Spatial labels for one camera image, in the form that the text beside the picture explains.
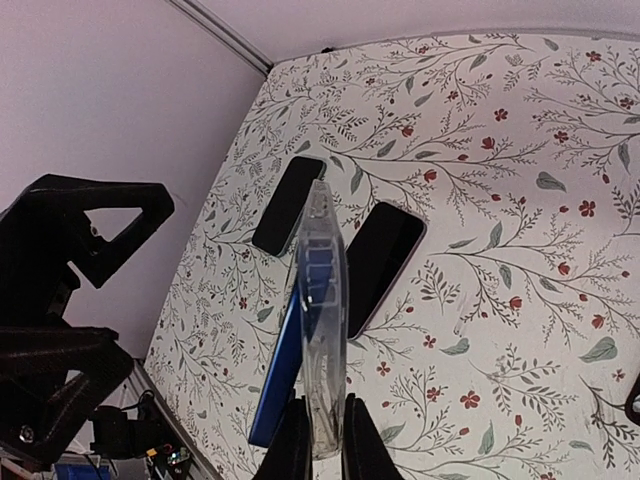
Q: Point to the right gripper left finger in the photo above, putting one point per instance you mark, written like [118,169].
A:
[289,456]

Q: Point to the dark teal phone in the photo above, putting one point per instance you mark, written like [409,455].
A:
[280,218]

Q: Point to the left aluminium frame post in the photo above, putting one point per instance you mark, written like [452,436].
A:
[216,27]

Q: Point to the floral patterned table mat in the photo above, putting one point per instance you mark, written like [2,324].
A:
[509,344]

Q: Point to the transparent magsafe phone case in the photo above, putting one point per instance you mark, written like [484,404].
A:
[322,281]

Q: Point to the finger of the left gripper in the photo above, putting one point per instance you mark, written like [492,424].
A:
[62,230]
[52,379]

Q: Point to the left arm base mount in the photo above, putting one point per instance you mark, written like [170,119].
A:
[139,431]

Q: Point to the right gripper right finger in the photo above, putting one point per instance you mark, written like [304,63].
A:
[364,455]

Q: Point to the black phone case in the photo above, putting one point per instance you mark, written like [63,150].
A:
[631,405]

